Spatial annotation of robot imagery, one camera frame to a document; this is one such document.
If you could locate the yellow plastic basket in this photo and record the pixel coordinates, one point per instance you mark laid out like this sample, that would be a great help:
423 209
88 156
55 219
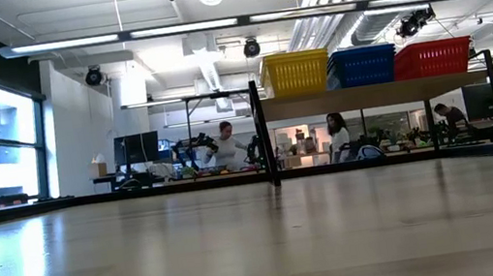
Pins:
293 58
296 79
292 53

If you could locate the blue plastic basket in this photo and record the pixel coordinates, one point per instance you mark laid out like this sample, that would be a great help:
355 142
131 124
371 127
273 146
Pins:
362 71
359 53
359 48

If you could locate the red plastic basket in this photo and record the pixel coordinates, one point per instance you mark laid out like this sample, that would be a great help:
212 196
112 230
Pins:
431 46
430 42
433 63

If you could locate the black background robot arm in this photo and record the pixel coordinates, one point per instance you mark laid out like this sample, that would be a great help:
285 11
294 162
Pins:
253 150
194 146

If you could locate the wooden shelf with black legs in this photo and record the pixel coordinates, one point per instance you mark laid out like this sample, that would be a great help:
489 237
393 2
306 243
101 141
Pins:
367 96

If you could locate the black ceiling spotlight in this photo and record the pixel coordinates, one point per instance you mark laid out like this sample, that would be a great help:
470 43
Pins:
93 76
415 22
251 47

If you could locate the long linear ceiling light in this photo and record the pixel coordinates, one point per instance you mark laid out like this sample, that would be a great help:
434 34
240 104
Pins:
66 44

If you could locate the black computer monitor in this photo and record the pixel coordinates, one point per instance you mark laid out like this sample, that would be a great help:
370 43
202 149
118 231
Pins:
135 148
481 100

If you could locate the person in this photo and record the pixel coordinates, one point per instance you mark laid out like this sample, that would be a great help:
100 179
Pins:
339 139
454 116
227 153

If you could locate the cardboard tissue box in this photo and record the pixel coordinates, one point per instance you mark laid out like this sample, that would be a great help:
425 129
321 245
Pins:
98 169

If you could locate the white rounded bag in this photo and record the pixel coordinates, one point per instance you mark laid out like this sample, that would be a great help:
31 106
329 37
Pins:
368 152

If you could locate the black background station frame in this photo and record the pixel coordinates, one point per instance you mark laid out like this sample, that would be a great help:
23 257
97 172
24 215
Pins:
215 95

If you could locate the black aluminium table frame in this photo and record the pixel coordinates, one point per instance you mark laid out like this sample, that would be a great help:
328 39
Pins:
137 194

